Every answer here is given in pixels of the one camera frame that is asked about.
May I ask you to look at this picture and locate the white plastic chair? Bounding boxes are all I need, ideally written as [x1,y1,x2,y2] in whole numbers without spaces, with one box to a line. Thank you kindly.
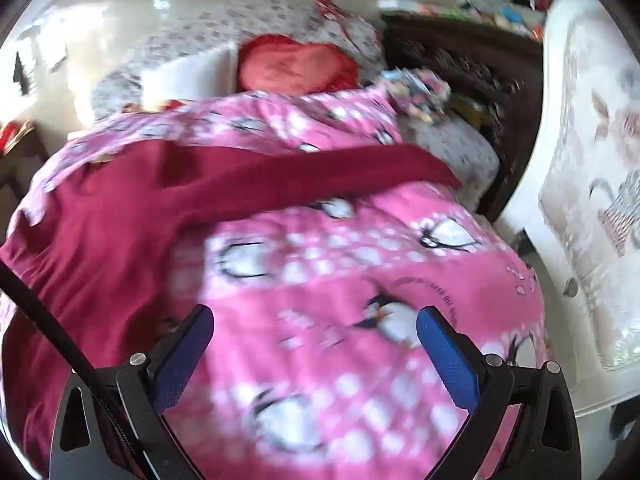
[497,0,640,418]

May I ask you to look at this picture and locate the red heart pillow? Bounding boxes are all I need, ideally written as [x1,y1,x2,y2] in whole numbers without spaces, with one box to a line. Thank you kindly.
[237,34,361,95]

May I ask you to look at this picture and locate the colourful printed cloth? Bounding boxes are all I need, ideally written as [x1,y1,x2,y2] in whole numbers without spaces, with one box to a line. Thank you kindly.
[382,67,451,123]

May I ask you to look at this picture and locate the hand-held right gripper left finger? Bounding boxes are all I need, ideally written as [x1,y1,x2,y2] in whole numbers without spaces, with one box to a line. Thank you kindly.
[49,304,216,480]

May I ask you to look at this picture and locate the dark carved wooden headboard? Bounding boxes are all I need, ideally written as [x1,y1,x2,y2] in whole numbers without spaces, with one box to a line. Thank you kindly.
[380,12,546,223]

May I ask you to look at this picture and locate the dark wall sticker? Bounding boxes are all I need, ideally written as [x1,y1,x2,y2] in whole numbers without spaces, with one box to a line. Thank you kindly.
[12,25,68,96]

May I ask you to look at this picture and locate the dark wooden side table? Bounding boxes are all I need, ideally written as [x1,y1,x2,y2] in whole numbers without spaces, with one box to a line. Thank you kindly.
[0,120,48,201]

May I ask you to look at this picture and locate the yellow cloth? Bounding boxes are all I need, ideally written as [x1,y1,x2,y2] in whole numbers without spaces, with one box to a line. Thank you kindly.
[450,97,493,131]

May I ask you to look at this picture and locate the white pillow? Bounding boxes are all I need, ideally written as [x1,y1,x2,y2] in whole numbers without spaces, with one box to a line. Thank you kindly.
[141,42,240,111]

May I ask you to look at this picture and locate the clutter of small colourful things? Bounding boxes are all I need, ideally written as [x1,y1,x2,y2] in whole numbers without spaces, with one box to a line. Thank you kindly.
[377,0,546,41]

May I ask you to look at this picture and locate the white floral bed sheet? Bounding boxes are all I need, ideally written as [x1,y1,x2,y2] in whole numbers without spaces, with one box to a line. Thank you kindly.
[400,120,501,211]

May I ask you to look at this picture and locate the floral pillow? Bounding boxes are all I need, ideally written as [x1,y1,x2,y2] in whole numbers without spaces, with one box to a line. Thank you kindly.
[90,0,321,121]
[320,7,386,83]

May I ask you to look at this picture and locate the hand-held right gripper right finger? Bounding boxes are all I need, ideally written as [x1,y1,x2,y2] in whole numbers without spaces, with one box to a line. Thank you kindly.
[416,305,583,480]

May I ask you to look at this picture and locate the pink penguin print blanket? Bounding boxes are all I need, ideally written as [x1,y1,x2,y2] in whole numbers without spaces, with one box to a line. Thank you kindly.
[0,82,548,480]

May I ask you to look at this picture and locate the red packet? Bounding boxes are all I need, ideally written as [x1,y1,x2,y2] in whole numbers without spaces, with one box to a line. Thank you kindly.
[0,122,31,153]

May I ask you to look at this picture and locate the black cable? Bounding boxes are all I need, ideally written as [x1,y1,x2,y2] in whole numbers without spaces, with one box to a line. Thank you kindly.
[0,262,151,480]

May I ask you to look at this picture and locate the maroon small garment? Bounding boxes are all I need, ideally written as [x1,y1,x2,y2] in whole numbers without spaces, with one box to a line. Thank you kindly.
[0,137,463,466]

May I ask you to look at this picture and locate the floral chair cloth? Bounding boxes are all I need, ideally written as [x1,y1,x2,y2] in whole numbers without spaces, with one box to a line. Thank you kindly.
[540,20,640,371]

